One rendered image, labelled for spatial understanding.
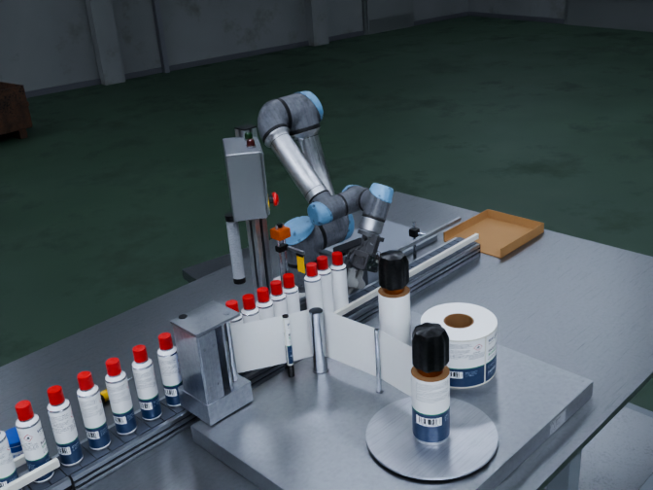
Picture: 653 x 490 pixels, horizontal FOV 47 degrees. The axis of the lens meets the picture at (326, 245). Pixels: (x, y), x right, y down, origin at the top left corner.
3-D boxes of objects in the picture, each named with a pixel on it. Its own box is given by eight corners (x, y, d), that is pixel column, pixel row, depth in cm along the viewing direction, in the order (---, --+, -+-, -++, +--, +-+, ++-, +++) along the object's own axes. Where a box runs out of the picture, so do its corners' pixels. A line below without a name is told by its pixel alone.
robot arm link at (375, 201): (383, 186, 242) (400, 190, 235) (373, 219, 242) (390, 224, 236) (365, 180, 237) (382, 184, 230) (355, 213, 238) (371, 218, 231)
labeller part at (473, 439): (444, 504, 159) (444, 499, 159) (339, 442, 180) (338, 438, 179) (524, 432, 179) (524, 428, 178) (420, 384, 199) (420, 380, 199)
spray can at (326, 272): (323, 322, 232) (318, 262, 224) (315, 315, 237) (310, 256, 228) (337, 318, 234) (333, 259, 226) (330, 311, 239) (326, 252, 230)
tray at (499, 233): (500, 259, 276) (500, 248, 275) (443, 241, 294) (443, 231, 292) (543, 231, 295) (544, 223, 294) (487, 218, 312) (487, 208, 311)
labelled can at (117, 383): (123, 438, 187) (108, 368, 178) (112, 431, 190) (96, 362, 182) (141, 429, 190) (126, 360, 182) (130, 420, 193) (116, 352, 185)
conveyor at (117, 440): (71, 488, 177) (67, 475, 176) (54, 472, 183) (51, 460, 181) (477, 252, 281) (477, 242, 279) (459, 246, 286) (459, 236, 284)
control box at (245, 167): (233, 223, 204) (224, 155, 196) (229, 201, 219) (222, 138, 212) (270, 218, 205) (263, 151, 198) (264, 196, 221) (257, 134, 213)
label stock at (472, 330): (484, 395, 193) (485, 346, 187) (410, 379, 202) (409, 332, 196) (504, 355, 209) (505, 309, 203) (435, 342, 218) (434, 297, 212)
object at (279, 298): (282, 350, 219) (275, 288, 211) (269, 344, 223) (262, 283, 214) (294, 343, 222) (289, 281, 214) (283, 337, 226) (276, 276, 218)
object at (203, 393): (210, 426, 188) (196, 337, 178) (180, 405, 197) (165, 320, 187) (253, 400, 197) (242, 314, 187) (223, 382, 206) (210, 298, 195)
